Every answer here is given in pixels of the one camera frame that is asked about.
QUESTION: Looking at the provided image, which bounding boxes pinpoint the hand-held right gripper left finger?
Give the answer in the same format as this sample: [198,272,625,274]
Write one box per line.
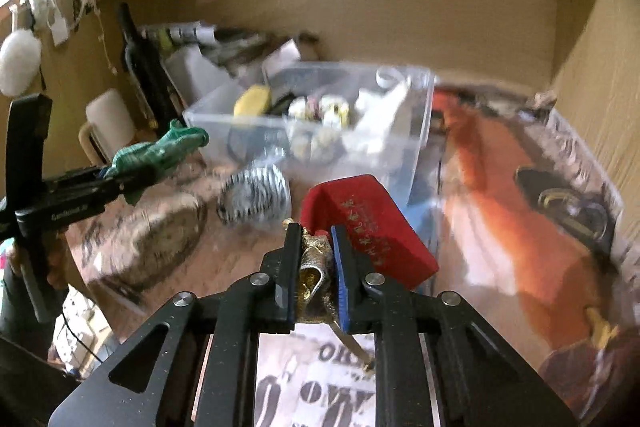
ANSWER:
[47,225,302,427]

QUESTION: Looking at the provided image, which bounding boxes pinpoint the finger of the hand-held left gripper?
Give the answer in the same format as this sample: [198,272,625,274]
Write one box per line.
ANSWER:
[102,168,154,206]

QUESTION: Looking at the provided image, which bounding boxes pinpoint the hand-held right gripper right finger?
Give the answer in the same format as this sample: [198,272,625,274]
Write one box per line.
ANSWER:
[331,225,577,427]

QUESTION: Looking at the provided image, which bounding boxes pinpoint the gold fabric pouch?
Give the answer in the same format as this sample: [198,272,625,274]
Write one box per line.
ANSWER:
[283,219,377,375]

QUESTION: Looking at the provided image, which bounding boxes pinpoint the green plush toy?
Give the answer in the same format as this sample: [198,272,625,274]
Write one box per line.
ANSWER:
[111,119,211,188]

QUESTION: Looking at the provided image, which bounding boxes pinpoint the red velvet box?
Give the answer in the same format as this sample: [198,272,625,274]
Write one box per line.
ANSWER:
[301,174,441,292]

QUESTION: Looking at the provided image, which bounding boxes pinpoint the clear plastic bin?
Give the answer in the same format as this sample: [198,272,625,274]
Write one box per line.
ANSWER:
[182,61,436,210]

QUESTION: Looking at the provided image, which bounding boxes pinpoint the person's left forearm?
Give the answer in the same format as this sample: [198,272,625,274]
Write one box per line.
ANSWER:
[0,264,68,360]

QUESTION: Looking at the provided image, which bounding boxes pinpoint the zebra striped soft pouch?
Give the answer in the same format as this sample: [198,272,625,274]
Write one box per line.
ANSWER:
[216,161,292,226]

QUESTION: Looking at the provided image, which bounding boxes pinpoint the yellow soft item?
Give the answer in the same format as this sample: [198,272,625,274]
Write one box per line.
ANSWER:
[233,84,274,118]

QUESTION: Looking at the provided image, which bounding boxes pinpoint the person's left hand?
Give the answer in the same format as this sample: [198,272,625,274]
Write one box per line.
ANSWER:
[9,234,69,294]

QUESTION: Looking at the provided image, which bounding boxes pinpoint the white mug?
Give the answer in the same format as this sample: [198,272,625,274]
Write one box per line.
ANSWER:
[78,88,139,164]

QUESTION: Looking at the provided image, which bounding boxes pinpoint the black bottle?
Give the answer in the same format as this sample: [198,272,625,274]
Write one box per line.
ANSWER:
[116,2,177,130]

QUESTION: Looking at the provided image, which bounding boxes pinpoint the white paper box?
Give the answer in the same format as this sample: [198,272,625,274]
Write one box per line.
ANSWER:
[164,46,233,108]

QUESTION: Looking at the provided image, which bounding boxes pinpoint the white fluffy ball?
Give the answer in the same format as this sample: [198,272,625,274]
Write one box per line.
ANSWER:
[0,29,43,98]

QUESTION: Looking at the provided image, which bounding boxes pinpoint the printed table cover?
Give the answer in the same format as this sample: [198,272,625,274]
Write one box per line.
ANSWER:
[65,79,628,427]

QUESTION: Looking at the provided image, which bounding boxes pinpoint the white patterned fabric bundle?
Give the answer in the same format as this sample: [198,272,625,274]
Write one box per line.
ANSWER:
[287,93,353,160]

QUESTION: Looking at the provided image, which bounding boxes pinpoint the pile of papers and tubes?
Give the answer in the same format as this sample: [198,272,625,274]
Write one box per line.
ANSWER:
[137,21,321,80]

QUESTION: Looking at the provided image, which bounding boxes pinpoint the white cloth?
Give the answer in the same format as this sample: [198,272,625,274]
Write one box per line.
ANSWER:
[354,79,413,155]

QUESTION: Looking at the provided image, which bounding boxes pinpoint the hanging white ornaments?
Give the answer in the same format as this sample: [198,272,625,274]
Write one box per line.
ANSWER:
[10,0,111,48]

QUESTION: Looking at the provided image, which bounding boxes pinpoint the black round case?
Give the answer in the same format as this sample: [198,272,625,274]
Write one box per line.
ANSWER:
[514,166,613,255]

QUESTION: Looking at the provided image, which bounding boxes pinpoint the yellow tassel charm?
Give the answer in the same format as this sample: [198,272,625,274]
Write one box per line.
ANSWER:
[582,306,622,350]

